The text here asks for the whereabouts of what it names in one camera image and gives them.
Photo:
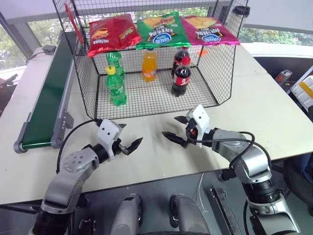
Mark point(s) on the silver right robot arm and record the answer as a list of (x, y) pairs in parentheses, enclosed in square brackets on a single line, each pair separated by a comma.
[(254, 161)]

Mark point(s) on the small orange tag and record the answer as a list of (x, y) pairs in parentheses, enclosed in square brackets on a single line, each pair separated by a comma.
[(204, 53)]

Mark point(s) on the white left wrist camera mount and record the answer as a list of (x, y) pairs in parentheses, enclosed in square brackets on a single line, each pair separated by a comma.
[(107, 133)]

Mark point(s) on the red diagonal bar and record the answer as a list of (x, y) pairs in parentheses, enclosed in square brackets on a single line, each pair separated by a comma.
[(74, 23)]

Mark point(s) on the grey power adapter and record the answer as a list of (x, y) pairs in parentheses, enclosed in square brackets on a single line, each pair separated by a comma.
[(49, 48)]

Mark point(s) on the green soda bottle yellow cap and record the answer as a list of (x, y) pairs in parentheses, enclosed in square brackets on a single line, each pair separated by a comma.
[(117, 88)]

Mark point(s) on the pink chip bag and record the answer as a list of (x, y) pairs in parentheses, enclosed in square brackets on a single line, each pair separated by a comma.
[(207, 29)]

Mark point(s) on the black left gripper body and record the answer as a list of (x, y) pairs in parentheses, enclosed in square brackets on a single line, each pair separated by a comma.
[(118, 146)]

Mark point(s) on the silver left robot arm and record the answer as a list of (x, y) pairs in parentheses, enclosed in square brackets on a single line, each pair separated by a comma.
[(73, 169)]

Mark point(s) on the grey robot leg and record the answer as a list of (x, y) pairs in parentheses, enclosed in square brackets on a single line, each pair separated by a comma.
[(127, 215), (188, 215)]

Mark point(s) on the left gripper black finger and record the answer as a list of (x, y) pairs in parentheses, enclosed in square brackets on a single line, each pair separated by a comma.
[(122, 126), (134, 145)]

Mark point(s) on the green chip bag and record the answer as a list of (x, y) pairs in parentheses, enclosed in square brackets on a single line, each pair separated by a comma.
[(161, 29)]

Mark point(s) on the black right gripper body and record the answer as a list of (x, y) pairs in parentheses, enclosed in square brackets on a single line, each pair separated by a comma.
[(190, 129)]

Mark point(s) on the travel cup black lid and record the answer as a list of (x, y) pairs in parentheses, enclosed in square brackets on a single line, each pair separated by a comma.
[(237, 20)]

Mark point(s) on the cola bottle red cap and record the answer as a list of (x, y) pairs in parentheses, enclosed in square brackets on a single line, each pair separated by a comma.
[(181, 78), (179, 56)]

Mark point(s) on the grey left robot leg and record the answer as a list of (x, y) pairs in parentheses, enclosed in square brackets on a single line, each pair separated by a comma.
[(127, 215)]

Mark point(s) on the grey right robot leg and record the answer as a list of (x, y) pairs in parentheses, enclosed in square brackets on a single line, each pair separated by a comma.
[(188, 215)]

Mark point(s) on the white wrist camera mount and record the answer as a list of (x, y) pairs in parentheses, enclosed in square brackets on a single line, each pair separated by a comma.
[(107, 133), (201, 120)]

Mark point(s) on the orange black power tool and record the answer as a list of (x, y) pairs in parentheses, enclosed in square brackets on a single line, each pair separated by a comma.
[(283, 78)]

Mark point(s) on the orange soda bottle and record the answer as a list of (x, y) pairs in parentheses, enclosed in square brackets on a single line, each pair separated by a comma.
[(149, 66)]

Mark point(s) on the white yellow box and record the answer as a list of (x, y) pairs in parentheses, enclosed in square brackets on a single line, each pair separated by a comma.
[(304, 90)]

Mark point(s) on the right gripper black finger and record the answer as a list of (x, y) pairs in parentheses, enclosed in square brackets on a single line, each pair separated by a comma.
[(174, 138), (181, 119)]

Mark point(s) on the green conveyor belt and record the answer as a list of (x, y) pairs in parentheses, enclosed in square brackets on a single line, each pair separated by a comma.
[(49, 98)]

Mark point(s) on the red chip bag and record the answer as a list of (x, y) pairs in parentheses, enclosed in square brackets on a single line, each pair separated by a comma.
[(110, 34)]

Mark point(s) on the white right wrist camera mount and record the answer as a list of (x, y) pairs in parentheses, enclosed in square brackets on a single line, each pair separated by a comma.
[(201, 120)]

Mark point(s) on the metal rail under table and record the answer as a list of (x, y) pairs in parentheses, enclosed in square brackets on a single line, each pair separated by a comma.
[(223, 210)]

